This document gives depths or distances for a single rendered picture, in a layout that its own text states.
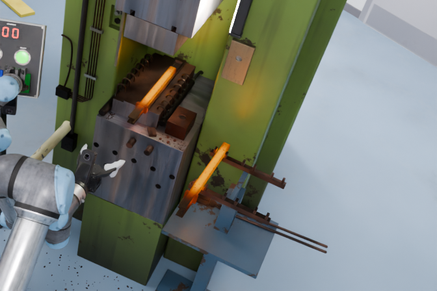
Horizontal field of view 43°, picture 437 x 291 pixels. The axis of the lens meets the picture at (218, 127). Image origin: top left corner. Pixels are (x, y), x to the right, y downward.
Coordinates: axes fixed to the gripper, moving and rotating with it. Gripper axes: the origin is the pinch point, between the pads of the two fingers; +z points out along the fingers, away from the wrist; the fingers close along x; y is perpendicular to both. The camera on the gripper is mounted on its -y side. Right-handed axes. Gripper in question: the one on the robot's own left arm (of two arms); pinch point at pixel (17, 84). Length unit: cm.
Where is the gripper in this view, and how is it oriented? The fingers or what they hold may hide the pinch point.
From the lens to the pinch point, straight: 219.0
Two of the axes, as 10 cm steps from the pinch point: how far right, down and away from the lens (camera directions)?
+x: -9.6, -1.2, -2.4
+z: -2.1, -1.9, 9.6
